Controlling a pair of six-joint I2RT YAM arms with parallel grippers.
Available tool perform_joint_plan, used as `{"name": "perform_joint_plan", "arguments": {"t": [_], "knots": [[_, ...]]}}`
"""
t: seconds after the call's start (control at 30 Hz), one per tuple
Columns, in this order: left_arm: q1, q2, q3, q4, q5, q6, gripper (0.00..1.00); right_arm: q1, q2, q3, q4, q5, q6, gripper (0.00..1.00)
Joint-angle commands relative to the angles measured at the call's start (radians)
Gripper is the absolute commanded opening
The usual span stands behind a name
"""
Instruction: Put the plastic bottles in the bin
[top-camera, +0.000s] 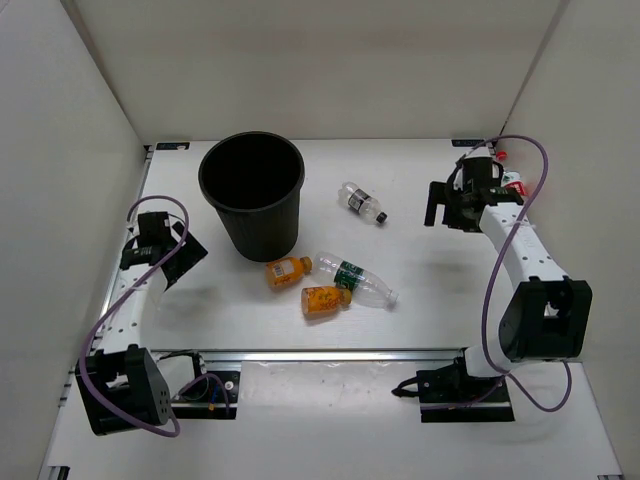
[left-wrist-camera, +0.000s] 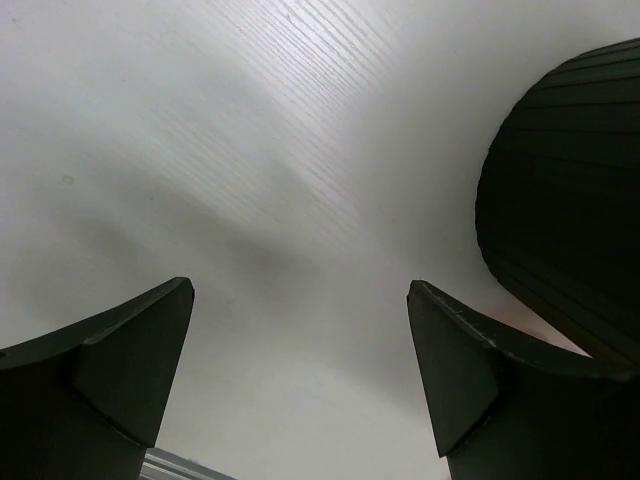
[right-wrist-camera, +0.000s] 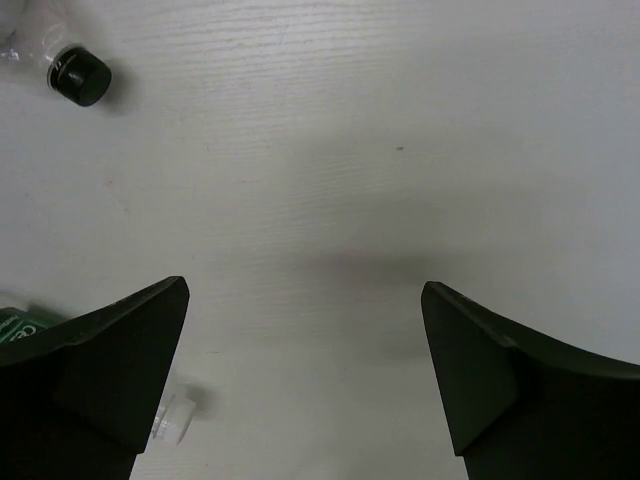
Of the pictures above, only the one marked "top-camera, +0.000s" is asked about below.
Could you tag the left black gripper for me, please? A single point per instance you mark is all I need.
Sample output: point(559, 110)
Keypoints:
point(191, 253)

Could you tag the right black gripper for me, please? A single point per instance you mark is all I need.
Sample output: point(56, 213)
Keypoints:
point(445, 193)

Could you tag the red-cap clear bottle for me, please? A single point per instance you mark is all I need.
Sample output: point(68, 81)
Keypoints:
point(510, 178)

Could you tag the large clear green-label bottle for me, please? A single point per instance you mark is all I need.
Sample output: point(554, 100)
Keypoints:
point(367, 289)

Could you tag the orange juice bottle fruit label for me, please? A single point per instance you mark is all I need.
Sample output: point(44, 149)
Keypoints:
point(324, 300)

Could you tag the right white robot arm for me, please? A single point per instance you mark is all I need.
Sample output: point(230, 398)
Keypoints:
point(547, 316)

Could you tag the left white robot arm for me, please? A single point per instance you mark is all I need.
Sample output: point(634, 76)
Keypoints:
point(120, 367)

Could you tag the black plastic waste bin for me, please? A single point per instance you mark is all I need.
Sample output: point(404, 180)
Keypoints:
point(253, 180)

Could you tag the small clear black-cap bottle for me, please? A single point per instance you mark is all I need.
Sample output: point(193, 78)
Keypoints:
point(352, 197)

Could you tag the orange juice bottle with barcode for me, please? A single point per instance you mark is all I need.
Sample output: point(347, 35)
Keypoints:
point(287, 271)

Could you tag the aluminium rail front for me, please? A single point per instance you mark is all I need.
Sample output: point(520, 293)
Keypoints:
point(330, 356)

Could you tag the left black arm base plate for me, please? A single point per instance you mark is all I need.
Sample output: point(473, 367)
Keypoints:
point(201, 388)

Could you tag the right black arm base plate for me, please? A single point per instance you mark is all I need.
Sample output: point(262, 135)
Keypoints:
point(450, 395)

